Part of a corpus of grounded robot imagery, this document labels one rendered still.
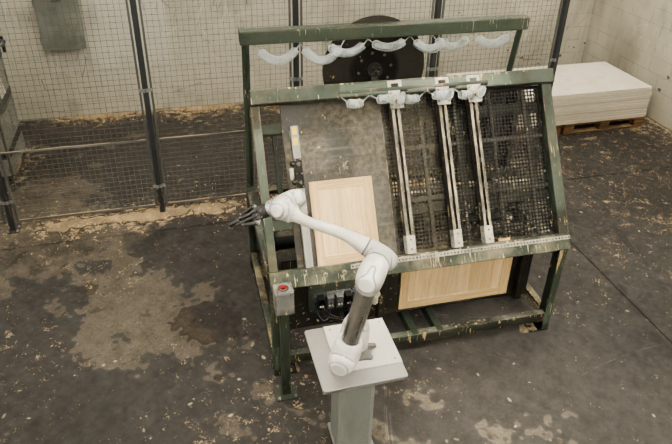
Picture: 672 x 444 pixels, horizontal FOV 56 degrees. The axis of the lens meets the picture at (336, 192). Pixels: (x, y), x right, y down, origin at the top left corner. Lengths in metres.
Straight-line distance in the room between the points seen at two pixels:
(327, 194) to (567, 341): 2.28
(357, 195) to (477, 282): 1.30
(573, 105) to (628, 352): 3.97
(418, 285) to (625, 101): 4.97
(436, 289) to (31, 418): 2.96
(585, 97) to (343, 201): 4.96
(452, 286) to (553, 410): 1.10
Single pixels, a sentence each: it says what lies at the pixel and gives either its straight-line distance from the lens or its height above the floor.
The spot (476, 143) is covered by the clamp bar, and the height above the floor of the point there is 1.52.
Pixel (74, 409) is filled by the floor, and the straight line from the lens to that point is 4.85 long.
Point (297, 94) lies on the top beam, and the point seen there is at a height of 1.90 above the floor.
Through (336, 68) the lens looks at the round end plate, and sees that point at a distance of 4.78.
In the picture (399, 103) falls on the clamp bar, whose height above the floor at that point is 1.84.
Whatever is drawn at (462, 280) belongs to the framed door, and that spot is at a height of 0.44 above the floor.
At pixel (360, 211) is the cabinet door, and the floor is 1.17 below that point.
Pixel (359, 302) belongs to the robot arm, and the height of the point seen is 1.36.
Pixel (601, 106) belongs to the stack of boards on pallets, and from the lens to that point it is 8.85.
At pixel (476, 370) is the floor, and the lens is 4.93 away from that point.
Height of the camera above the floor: 3.48
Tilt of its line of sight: 31 degrees down
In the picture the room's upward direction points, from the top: 1 degrees clockwise
